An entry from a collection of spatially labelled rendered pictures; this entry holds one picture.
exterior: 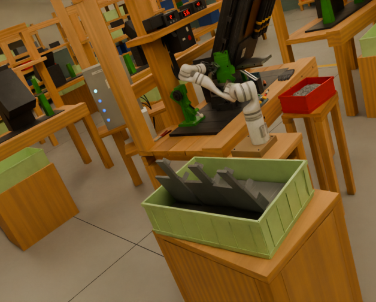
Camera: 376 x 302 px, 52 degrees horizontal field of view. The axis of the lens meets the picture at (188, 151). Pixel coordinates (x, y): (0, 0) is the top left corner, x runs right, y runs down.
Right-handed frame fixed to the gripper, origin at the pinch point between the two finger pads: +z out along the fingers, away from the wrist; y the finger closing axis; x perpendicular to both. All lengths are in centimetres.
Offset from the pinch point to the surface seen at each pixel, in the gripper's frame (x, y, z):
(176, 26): -10.8, 32.6, -13.4
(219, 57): -6.6, 1.6, 3.2
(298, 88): -15, -49, 29
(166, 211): 7, -70, -112
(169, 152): 37, -28, -51
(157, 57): 10.1, 28.5, -24.0
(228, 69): -4.2, -9.0, 3.0
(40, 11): 485, 828, 465
